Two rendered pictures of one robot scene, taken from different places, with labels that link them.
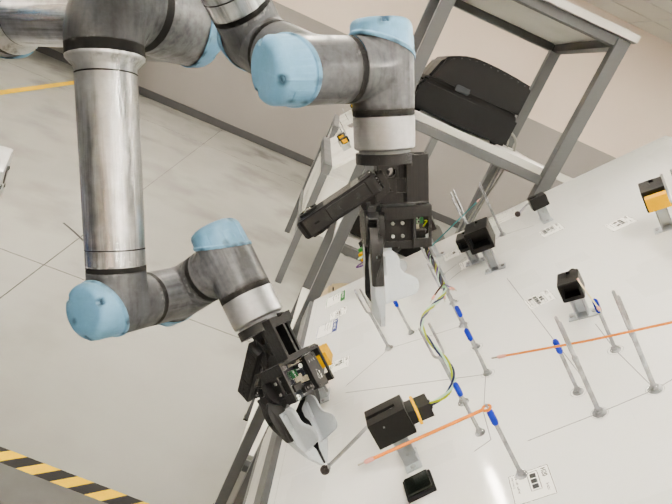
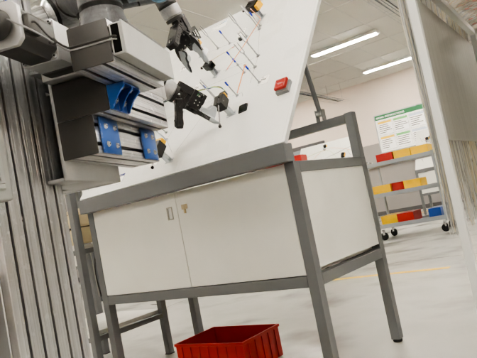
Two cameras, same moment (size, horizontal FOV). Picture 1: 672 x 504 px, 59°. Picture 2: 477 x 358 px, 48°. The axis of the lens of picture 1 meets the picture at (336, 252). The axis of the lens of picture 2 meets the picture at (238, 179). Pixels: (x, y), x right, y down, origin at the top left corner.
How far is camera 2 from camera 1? 178 cm
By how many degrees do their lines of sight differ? 52
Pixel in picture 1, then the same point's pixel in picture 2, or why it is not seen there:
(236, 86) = not seen: outside the picture
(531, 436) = (249, 82)
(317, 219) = (177, 39)
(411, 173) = (184, 20)
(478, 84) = not seen: hidden behind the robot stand
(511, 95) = not seen: hidden behind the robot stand
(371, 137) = (174, 9)
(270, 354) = (185, 96)
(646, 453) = (273, 57)
